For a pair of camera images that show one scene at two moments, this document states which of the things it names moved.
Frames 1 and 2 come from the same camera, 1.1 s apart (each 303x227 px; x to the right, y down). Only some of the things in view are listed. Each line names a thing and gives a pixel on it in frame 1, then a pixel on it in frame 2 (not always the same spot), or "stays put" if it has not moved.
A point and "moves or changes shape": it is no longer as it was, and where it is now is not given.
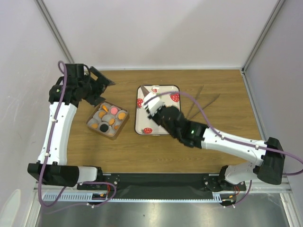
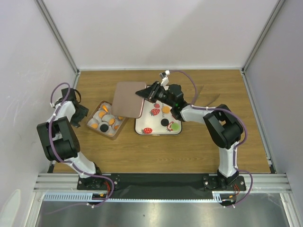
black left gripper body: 92,90 → 78,116
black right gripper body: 157,118 → 158,93
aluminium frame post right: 261,36 stays put
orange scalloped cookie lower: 101,113 stays put
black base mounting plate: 154,185 stays put
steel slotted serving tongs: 191,114 stays put
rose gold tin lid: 145,91 moves or changes shape
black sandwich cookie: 103,127 stays put
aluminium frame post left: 50,23 stays put
